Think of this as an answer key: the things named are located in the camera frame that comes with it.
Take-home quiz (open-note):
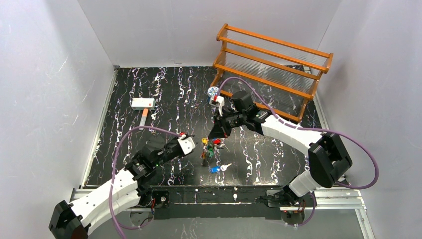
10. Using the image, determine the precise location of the aluminium rail frame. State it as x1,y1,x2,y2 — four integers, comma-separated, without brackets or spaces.
61,186,376,239

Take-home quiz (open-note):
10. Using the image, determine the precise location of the white orange marker pen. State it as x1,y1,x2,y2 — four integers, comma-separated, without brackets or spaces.
139,108,149,126

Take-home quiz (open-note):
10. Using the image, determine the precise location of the silver key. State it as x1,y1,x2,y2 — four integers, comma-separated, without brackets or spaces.
220,163,232,171

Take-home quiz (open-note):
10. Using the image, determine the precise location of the blue key tag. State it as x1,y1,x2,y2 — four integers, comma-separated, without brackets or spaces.
210,166,220,174

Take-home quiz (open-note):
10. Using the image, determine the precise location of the white box with red logo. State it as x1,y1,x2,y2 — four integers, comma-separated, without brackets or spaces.
131,98,156,110

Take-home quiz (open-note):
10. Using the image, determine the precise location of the metal key organizer red handle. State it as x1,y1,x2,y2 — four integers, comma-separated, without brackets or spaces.
200,137,225,167

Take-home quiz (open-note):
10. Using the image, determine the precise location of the blue jar with patterned lid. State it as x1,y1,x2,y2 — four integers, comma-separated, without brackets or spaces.
207,86,219,103

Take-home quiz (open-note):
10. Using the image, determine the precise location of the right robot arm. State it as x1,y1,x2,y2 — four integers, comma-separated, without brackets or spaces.
208,91,352,204

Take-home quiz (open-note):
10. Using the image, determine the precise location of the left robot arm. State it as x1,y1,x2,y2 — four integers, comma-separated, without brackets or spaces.
48,135,197,239

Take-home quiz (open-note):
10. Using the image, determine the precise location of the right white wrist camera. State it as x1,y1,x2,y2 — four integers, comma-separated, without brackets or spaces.
209,95,224,116

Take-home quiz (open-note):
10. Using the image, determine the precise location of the orange wooden shelf rack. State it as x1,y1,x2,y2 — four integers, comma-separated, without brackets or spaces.
211,23,334,122

